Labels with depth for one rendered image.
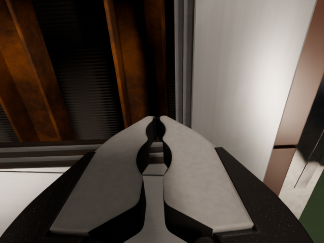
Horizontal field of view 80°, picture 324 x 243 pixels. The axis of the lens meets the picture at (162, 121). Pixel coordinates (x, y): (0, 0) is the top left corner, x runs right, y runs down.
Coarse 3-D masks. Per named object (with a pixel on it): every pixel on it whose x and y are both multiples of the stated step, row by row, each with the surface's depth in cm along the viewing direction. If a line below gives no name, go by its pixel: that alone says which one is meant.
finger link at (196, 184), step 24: (168, 120) 12; (168, 144) 9; (192, 144) 9; (168, 168) 8; (192, 168) 8; (216, 168) 8; (168, 192) 7; (192, 192) 7; (216, 192) 7; (168, 216) 7; (192, 216) 6; (216, 216) 6; (240, 216) 6; (192, 240) 7
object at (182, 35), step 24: (192, 0) 15; (192, 24) 16; (192, 48) 16; (0, 144) 25; (24, 144) 25; (48, 144) 24; (72, 144) 24; (96, 144) 24; (0, 168) 23; (24, 168) 23; (48, 168) 23
